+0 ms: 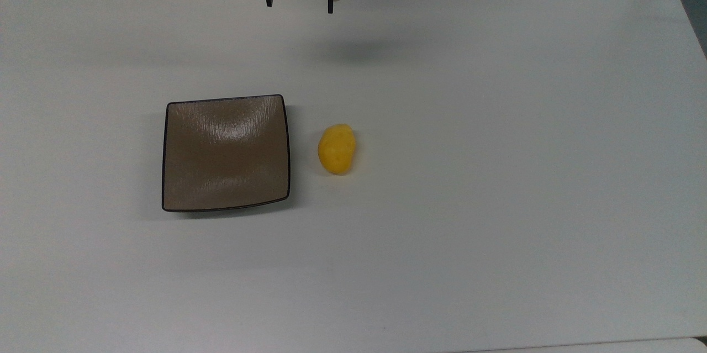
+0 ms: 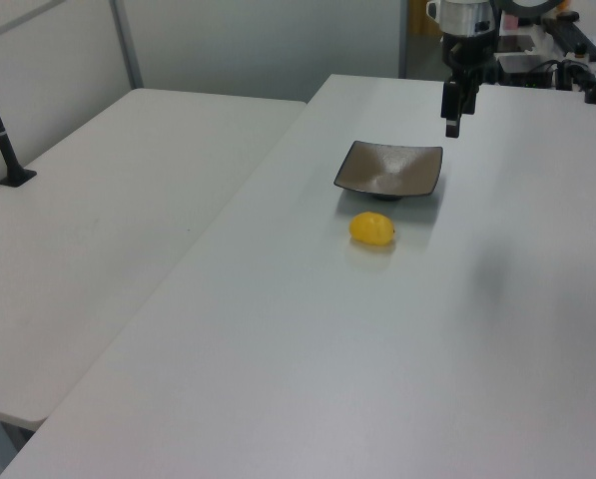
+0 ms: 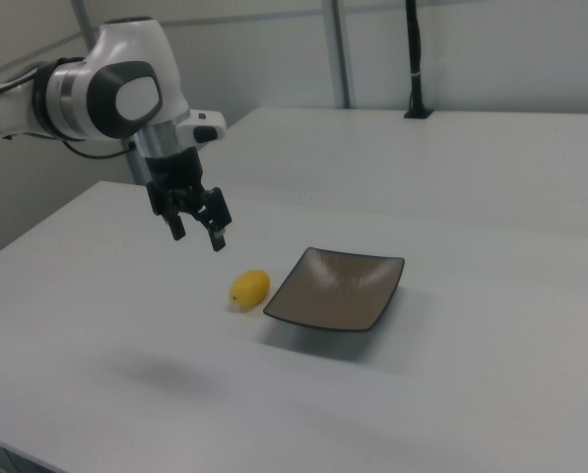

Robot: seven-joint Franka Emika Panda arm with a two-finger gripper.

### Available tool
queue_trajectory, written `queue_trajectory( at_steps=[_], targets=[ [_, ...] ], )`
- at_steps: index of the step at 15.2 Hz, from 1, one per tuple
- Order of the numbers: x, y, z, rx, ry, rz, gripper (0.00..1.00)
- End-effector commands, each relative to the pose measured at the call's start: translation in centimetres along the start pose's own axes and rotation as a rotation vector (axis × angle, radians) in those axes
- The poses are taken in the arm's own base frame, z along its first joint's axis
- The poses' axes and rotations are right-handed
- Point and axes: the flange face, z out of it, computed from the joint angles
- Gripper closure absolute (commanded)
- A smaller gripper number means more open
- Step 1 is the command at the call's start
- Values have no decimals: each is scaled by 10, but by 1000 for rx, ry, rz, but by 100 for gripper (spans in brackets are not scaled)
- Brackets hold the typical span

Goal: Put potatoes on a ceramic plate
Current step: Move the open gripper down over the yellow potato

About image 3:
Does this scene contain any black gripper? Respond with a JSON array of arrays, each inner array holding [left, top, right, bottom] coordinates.
[[143, 147, 233, 253]]

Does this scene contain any yellow lemon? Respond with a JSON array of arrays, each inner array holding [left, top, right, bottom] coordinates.
[[229, 268, 272, 314]]

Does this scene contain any square brown ceramic plate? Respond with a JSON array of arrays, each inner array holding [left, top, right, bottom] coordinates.
[[262, 246, 406, 333]]

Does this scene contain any black pole with base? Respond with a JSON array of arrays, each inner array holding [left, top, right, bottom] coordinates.
[[403, 0, 435, 120]]

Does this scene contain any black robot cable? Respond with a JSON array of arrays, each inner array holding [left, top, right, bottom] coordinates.
[[0, 62, 138, 161]]

